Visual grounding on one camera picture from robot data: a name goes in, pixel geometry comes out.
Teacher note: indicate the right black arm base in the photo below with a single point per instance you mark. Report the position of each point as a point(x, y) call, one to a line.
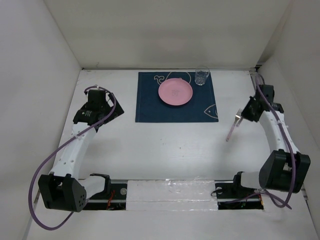
point(231, 195)

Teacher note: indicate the silver fork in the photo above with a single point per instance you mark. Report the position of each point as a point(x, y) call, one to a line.
point(238, 115)

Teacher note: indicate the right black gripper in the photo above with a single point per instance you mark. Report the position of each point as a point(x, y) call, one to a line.
point(245, 112)

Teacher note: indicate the clear plastic cup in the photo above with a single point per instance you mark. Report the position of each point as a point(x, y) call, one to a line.
point(201, 75)

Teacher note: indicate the pink plastic plate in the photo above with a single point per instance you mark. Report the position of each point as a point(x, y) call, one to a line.
point(175, 92)

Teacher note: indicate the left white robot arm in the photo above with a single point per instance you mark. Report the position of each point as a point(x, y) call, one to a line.
point(62, 189)

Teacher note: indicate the dark blue cloth placemat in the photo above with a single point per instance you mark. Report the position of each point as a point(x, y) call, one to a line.
point(150, 108)

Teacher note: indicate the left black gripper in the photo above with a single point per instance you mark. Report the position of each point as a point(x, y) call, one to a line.
point(116, 113)

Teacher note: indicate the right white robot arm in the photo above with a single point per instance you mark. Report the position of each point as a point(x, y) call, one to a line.
point(286, 182)

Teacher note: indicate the silver knife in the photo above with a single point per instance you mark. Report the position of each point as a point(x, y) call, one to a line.
point(239, 122)

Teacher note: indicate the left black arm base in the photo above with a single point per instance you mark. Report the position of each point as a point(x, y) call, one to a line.
point(113, 201)

